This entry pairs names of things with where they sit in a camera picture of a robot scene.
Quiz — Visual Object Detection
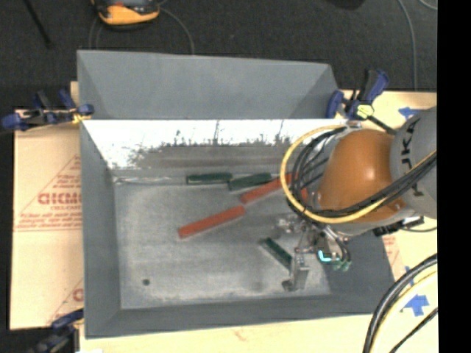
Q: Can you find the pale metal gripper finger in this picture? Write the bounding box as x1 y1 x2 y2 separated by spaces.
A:
281 252 300 292
296 263 311 290

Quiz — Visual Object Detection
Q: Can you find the brown cardboard board red print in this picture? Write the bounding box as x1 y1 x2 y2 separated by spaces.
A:
8 80 438 331

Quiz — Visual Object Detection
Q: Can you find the black cylinder on white bracket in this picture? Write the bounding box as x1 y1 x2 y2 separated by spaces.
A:
372 215 425 238

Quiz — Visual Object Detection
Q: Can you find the grey metal bin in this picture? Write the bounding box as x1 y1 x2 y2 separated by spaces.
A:
76 49 397 338

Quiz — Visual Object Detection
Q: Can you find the dark green flat block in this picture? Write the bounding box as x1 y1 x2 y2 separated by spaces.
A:
185 171 234 186
258 237 294 268
227 172 275 192

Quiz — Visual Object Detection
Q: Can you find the red-brown flat block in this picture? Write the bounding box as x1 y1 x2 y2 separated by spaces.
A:
239 172 309 205
177 204 247 240

